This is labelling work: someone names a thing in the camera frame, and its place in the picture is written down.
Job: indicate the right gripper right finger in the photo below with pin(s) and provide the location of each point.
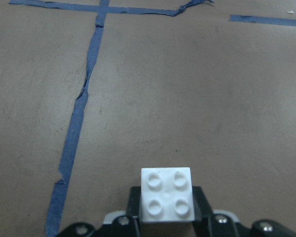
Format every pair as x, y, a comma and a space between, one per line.
202, 208

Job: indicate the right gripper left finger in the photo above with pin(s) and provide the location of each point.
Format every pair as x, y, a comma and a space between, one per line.
133, 208

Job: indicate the white block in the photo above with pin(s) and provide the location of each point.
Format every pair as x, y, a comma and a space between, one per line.
166, 195

